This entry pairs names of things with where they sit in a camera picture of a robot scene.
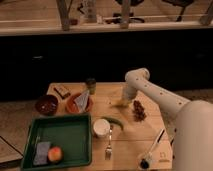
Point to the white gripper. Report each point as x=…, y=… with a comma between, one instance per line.
x=128, y=94

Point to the yellow banana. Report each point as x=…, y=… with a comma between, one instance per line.
x=117, y=103

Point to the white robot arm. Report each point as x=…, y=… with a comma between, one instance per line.
x=193, y=141

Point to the white paper cup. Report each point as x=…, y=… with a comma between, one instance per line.
x=101, y=127

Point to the folded white paper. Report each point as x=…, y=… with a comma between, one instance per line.
x=81, y=101

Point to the dark red grapes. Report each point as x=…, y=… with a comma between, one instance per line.
x=139, y=111

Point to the green chili pepper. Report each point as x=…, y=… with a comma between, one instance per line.
x=114, y=121

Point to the silver fork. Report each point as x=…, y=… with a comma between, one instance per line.
x=108, y=150

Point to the orange plate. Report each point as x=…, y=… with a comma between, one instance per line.
x=71, y=106

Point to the green plastic tray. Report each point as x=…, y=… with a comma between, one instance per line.
x=72, y=133

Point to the dark brown bowl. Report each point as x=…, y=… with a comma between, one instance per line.
x=47, y=105

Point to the red yellow apple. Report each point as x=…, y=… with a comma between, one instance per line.
x=55, y=154

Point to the grey sponge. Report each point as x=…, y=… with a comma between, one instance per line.
x=41, y=153

